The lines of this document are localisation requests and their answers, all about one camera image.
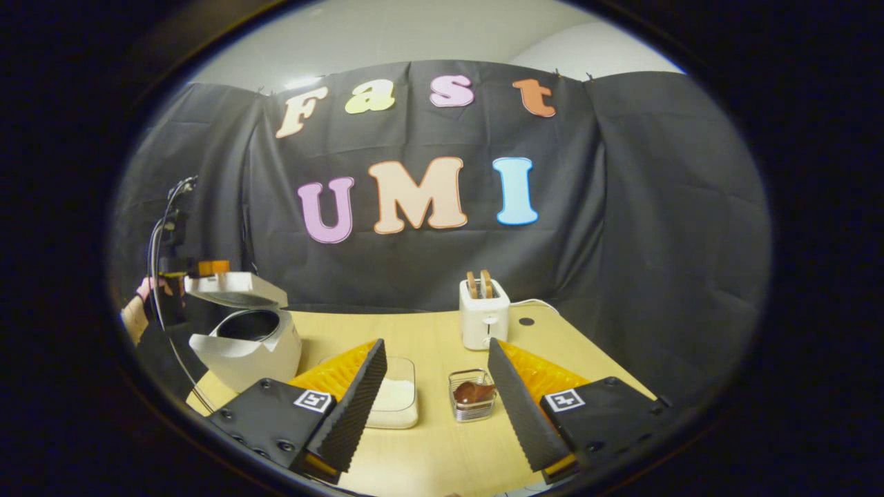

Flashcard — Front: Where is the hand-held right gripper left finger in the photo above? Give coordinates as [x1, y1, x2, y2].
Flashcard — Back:
[206, 338, 388, 484]

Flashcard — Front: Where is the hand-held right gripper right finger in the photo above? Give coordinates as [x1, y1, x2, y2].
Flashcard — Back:
[488, 338, 674, 484]

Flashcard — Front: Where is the metal wire chopstick holder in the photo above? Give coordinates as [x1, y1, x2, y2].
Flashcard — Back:
[448, 368, 497, 422]

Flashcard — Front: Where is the clear square rice container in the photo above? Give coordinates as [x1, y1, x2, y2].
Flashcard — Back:
[319, 355, 419, 430]

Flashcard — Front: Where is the brown wooden spoon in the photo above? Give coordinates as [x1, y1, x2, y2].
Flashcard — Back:
[453, 380, 497, 406]

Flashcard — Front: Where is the white rice cooker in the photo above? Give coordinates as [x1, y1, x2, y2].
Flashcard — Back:
[189, 271, 302, 393]

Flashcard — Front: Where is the white toaster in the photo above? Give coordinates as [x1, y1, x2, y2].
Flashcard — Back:
[459, 278, 511, 351]

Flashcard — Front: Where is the black backdrop cloth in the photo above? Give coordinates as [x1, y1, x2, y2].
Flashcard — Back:
[107, 60, 773, 415]

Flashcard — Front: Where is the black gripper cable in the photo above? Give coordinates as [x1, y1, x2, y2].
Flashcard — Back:
[147, 175, 216, 415]

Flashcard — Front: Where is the white toaster cable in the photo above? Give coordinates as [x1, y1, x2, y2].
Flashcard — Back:
[509, 298, 561, 315]

